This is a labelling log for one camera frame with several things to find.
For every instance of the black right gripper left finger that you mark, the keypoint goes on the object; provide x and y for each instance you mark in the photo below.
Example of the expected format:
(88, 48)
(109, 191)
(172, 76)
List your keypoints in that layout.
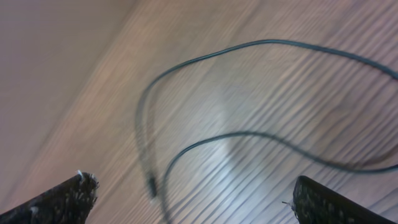
(67, 203)

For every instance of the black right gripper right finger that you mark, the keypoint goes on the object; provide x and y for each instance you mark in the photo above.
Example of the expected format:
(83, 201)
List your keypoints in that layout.
(313, 203)

